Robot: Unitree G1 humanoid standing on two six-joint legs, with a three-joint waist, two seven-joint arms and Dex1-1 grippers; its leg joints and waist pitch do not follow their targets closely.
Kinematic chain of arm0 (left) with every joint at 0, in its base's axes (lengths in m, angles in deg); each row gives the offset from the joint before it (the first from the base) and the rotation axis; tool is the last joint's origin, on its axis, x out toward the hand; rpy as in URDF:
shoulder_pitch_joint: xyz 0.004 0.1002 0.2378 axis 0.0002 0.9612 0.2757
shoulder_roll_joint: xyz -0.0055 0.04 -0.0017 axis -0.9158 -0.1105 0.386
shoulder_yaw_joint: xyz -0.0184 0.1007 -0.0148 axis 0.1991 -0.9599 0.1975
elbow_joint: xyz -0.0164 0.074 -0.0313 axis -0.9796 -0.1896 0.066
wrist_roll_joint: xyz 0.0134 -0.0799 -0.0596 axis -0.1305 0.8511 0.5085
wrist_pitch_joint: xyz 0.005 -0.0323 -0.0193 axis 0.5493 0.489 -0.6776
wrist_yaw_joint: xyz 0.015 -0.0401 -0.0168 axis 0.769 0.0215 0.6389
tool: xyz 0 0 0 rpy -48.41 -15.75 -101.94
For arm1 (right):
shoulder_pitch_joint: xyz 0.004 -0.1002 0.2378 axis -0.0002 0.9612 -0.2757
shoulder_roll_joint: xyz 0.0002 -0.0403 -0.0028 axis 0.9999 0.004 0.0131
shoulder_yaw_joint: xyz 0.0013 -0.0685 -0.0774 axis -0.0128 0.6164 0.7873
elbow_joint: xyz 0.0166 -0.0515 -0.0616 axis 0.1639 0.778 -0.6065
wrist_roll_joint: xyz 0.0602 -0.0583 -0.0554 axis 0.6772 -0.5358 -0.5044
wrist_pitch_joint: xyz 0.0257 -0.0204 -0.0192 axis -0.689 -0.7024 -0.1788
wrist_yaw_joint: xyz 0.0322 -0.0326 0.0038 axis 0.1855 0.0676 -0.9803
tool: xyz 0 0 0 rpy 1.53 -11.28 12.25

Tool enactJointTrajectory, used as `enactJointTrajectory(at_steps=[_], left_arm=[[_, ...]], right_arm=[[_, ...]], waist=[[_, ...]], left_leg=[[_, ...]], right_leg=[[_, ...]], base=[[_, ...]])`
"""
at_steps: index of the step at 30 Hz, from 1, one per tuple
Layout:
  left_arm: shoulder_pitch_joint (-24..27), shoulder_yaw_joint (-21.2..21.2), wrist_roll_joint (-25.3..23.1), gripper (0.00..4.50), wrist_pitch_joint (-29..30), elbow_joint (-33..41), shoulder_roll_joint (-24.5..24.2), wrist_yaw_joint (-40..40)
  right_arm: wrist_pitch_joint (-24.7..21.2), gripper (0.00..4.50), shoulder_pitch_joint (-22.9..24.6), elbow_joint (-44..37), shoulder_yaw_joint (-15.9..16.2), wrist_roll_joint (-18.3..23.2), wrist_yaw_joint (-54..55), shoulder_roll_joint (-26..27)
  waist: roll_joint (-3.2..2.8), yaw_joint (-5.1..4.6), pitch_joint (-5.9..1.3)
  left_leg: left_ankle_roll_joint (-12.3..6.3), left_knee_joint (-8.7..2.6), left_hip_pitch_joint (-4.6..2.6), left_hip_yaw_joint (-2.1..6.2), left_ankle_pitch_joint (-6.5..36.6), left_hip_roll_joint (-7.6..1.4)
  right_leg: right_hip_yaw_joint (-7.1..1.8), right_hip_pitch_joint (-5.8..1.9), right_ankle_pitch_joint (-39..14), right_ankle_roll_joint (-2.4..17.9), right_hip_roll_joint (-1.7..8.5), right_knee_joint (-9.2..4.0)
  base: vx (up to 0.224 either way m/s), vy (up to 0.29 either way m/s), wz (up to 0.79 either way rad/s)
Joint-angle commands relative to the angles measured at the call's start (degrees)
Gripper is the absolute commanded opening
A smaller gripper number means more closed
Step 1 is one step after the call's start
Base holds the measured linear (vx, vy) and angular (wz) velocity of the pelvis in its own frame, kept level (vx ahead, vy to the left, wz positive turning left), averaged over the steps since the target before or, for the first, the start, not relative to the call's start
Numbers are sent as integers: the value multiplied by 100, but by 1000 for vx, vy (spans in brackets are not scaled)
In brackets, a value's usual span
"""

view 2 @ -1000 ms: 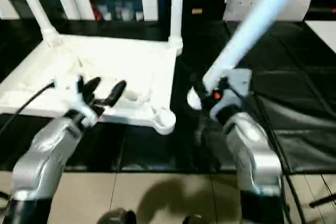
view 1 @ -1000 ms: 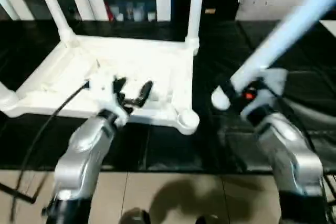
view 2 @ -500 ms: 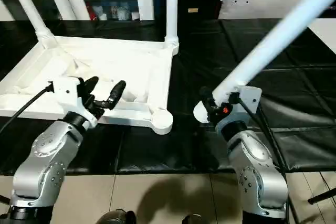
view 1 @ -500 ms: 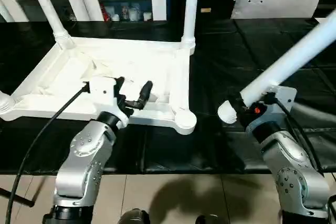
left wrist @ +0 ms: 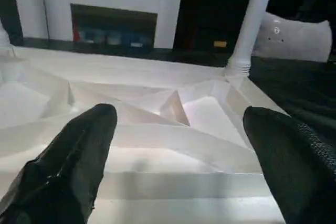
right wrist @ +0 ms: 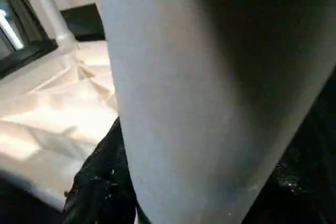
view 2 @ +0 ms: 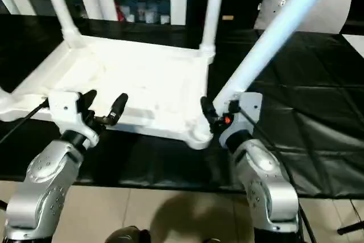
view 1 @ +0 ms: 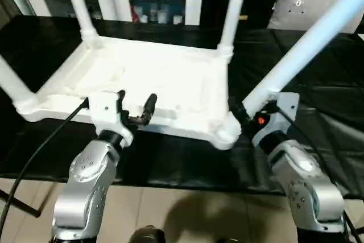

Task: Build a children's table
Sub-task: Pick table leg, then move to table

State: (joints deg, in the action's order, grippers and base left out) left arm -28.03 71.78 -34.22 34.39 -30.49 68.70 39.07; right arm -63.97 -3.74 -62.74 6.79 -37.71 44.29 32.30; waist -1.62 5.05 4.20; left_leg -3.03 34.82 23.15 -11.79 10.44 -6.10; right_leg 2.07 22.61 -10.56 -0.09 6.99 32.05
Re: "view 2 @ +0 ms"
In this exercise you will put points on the white plastic table leg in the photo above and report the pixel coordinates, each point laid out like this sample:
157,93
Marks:
278,32
212,9
61,7

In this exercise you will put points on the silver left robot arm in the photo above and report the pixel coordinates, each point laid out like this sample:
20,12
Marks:
48,186

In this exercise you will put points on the black work mat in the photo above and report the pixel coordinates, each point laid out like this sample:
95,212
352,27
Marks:
170,163

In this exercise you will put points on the white mug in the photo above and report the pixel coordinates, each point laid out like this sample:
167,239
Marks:
151,15

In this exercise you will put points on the small yellow label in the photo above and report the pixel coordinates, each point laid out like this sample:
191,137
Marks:
228,17

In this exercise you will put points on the white sheet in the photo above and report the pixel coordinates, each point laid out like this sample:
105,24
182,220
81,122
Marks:
354,44

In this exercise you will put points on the grey cushion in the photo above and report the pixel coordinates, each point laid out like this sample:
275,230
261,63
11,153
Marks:
335,12

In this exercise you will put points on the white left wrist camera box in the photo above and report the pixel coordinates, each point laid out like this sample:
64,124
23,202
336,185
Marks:
68,109

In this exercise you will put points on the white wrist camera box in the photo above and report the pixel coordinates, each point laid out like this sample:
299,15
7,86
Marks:
68,109
247,109

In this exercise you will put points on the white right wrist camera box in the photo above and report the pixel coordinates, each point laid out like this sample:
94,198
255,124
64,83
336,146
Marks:
247,109

